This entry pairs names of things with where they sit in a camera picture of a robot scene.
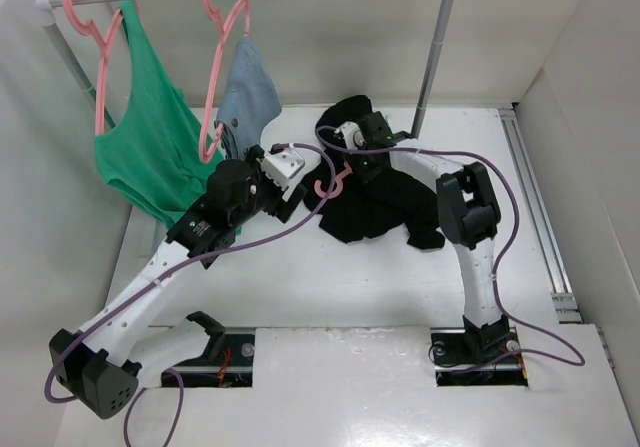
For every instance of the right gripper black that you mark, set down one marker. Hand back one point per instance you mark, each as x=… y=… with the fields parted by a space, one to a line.
x=365 y=175

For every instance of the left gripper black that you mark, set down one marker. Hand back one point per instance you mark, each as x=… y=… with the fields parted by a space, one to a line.
x=280 y=207

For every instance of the pink hanger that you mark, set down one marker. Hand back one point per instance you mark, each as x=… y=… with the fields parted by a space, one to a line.
x=207 y=148
x=337 y=184
x=105 y=43

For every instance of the black t shirt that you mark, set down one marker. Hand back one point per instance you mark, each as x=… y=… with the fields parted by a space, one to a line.
x=369 y=210

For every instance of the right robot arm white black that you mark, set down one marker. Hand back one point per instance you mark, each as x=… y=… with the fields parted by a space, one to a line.
x=468 y=215

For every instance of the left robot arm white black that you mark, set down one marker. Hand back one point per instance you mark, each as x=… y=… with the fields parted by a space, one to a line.
x=105 y=361

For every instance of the green tank top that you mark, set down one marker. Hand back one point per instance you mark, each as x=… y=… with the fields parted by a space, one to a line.
x=151 y=156

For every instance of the blue denim garment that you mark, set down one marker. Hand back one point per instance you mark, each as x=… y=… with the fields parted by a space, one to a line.
x=250 y=102

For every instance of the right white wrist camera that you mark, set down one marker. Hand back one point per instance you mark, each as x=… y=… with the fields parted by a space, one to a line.
x=352 y=135

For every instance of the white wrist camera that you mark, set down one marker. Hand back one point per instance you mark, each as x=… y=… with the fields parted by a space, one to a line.
x=352 y=135
x=282 y=167

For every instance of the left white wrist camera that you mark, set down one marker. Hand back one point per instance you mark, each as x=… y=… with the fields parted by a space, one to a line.
x=282 y=167

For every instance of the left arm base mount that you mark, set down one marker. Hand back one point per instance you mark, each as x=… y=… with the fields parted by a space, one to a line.
x=227 y=359

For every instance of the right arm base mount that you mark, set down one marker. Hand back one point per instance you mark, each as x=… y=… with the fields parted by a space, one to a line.
x=456 y=366

